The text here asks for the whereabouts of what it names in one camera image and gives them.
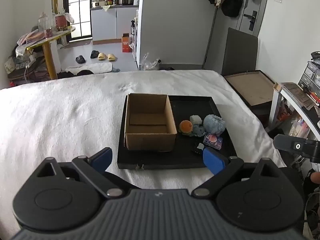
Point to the dark cloth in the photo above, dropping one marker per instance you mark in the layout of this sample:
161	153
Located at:
75	74

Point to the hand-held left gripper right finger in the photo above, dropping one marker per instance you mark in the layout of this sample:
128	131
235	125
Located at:
213	162

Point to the blue-grey cloth toy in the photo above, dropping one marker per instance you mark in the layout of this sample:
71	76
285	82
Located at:
199	130

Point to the black tray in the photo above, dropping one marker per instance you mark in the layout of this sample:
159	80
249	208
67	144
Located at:
185	158

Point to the black slipper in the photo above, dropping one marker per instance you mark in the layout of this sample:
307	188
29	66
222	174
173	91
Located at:
94	54
80	59

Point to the clear glass jar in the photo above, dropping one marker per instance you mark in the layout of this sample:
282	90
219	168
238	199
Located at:
43	22

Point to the white kitchen cabinet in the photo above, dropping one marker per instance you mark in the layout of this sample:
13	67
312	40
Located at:
105	25

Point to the brown cardboard box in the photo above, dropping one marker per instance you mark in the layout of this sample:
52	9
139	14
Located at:
150	140

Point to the red can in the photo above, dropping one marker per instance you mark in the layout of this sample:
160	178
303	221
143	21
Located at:
48	33

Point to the grey drawer organizer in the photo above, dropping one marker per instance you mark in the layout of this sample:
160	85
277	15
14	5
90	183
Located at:
310	76

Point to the white floor mat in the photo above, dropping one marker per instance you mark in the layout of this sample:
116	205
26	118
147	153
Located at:
92	67

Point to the black door lock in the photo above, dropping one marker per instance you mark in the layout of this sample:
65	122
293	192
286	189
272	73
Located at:
252	20

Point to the clear plastic bag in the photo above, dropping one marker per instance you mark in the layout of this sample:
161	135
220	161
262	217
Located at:
150	63

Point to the black framed brown board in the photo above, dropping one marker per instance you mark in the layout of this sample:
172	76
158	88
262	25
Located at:
250	87

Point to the orange plush toy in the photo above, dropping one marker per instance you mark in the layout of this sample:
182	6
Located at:
185	126

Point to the black spray bottle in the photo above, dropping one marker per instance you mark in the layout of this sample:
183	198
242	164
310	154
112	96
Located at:
132	27

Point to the small black item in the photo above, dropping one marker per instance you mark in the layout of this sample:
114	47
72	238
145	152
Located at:
196	150

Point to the dark grey board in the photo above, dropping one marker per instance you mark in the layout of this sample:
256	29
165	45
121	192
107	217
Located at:
240	52

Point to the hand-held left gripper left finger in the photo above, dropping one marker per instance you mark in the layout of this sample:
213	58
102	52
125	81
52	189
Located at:
103	158

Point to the beige slipper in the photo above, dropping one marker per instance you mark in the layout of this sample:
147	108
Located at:
101	56
111	57

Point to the pile of pink packets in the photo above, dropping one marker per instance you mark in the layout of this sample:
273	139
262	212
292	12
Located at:
31	37

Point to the yellow round table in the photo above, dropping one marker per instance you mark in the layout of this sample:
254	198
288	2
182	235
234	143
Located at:
47	55

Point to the red tin canister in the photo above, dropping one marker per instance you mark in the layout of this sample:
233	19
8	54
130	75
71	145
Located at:
61	23

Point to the black framed glass door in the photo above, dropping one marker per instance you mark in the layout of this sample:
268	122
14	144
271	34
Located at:
67	10

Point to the white desk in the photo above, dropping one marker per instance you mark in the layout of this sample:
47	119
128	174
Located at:
295	105

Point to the person's right hand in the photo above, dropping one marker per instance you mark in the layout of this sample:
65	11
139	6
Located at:
316	177

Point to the blue fuzzy plush toy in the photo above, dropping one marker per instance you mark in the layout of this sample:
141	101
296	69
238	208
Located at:
213	123

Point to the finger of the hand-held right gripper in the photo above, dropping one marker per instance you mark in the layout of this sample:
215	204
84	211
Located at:
291	145

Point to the orange carton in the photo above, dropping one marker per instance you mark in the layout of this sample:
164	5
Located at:
126	43

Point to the pink purple packet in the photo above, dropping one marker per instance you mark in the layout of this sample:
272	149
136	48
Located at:
212	140

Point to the pile of clothes and bags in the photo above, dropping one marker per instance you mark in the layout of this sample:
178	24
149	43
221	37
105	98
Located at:
22	65

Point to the white soft cube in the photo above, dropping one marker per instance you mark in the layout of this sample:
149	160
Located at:
195	119

